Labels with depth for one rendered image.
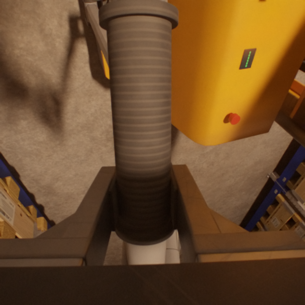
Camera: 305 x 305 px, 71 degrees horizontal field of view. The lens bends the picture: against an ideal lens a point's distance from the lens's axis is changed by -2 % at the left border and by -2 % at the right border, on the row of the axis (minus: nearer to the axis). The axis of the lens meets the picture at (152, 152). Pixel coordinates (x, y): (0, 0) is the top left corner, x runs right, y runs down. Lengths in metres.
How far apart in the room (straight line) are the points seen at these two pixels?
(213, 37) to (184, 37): 0.12
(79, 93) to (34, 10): 0.52
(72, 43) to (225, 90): 1.00
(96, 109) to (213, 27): 1.18
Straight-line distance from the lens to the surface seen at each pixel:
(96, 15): 0.86
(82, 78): 1.57
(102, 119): 1.76
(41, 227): 2.09
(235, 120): 0.82
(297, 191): 3.50
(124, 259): 0.18
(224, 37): 0.70
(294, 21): 0.81
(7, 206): 1.60
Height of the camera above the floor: 1.42
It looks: 42 degrees down
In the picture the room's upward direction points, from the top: 156 degrees clockwise
